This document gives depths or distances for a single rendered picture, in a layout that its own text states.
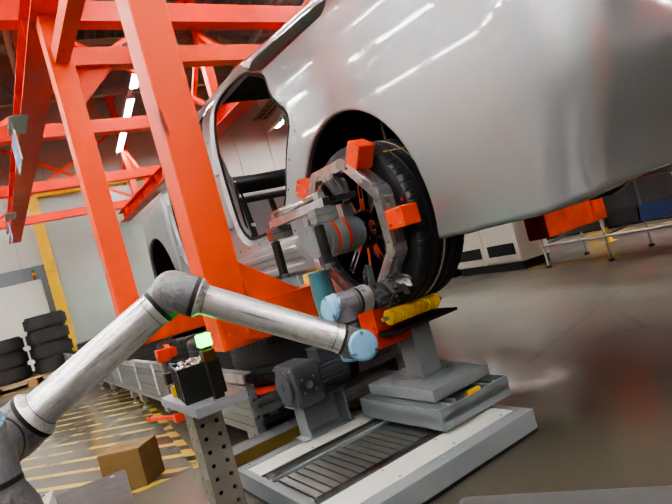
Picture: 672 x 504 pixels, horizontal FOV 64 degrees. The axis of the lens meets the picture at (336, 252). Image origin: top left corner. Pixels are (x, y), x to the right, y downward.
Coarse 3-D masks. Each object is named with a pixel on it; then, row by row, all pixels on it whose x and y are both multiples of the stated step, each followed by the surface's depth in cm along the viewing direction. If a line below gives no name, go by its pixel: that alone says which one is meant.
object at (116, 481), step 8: (120, 472) 172; (96, 480) 171; (104, 480) 168; (112, 480) 166; (120, 480) 164; (80, 488) 167; (88, 488) 165; (96, 488) 163; (104, 488) 161; (112, 488) 159; (120, 488) 157; (128, 488) 155; (56, 496) 166; (64, 496) 164; (72, 496) 162; (80, 496) 159; (88, 496) 157; (96, 496) 155; (104, 496) 154; (112, 496) 152; (120, 496) 150; (128, 496) 148
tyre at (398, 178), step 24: (384, 144) 201; (384, 168) 191; (408, 168) 190; (408, 192) 185; (432, 216) 187; (408, 240) 190; (432, 240) 188; (456, 240) 196; (336, 264) 231; (408, 264) 192; (432, 264) 192; (456, 264) 202; (408, 288) 196; (432, 288) 205
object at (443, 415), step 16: (480, 384) 204; (496, 384) 203; (368, 400) 223; (384, 400) 223; (400, 400) 214; (416, 400) 206; (448, 400) 193; (464, 400) 193; (480, 400) 197; (496, 400) 202; (368, 416) 226; (384, 416) 216; (400, 416) 207; (416, 416) 199; (432, 416) 191; (448, 416) 188; (464, 416) 192
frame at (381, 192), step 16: (336, 160) 199; (320, 176) 211; (352, 176) 194; (368, 176) 193; (368, 192) 188; (384, 192) 185; (384, 208) 184; (304, 224) 228; (384, 224) 185; (384, 240) 187; (400, 240) 187; (400, 256) 187; (336, 272) 225; (384, 272) 191; (336, 288) 220
